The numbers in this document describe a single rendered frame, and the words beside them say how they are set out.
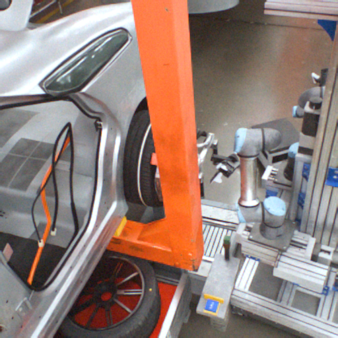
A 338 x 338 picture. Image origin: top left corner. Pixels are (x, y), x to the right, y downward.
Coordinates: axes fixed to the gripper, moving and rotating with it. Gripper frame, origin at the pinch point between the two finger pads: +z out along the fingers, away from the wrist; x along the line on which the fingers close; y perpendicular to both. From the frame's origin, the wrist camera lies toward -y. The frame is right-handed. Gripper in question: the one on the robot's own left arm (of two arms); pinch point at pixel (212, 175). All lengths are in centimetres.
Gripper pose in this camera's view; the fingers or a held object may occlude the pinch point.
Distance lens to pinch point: 251.9
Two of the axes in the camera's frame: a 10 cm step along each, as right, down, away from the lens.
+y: 7.6, 6.0, -2.6
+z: -6.2, 5.5, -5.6
